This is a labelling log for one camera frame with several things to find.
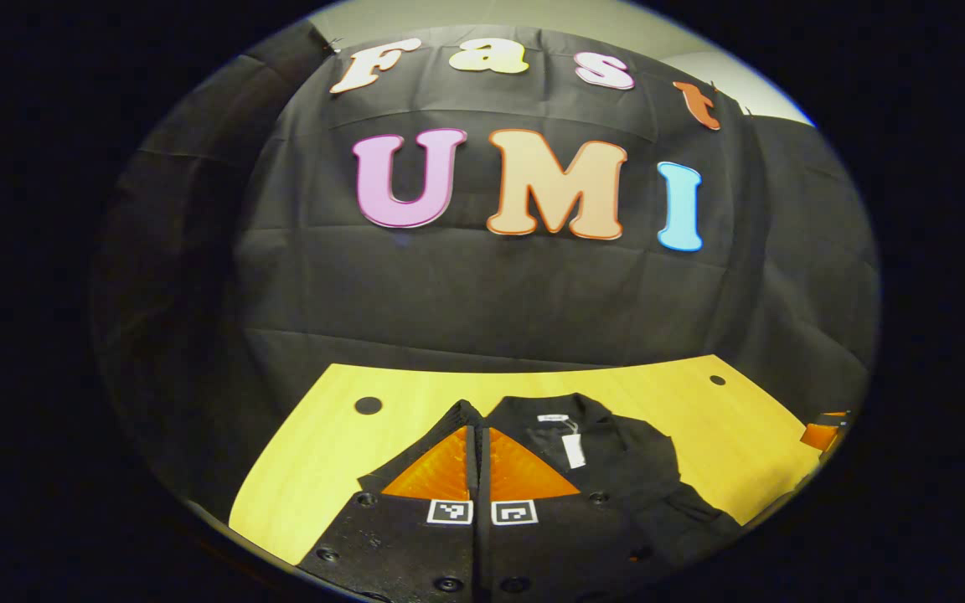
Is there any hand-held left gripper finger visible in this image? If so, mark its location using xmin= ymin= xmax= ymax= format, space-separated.
xmin=479 ymin=425 xmax=661 ymax=603
xmin=297 ymin=425 xmax=480 ymax=603

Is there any black collared shirt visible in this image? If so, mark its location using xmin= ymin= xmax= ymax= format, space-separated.
xmin=357 ymin=394 xmax=743 ymax=554

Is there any black backdrop cloth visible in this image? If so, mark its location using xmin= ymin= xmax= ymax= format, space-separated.
xmin=89 ymin=21 xmax=881 ymax=512

